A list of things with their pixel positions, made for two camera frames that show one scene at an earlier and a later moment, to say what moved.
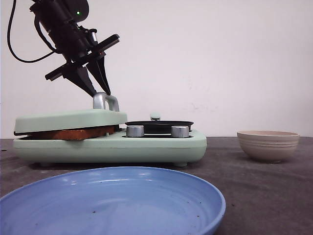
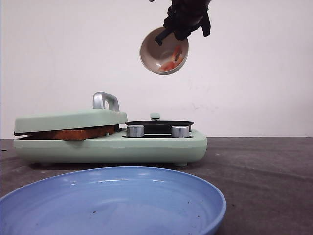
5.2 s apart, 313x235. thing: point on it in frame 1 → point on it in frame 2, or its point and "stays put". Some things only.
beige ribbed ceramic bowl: x=268 y=146 → x=166 y=59
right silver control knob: x=180 y=131 stays put
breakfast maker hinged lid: x=106 y=113 stays put
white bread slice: x=78 y=134 stays put
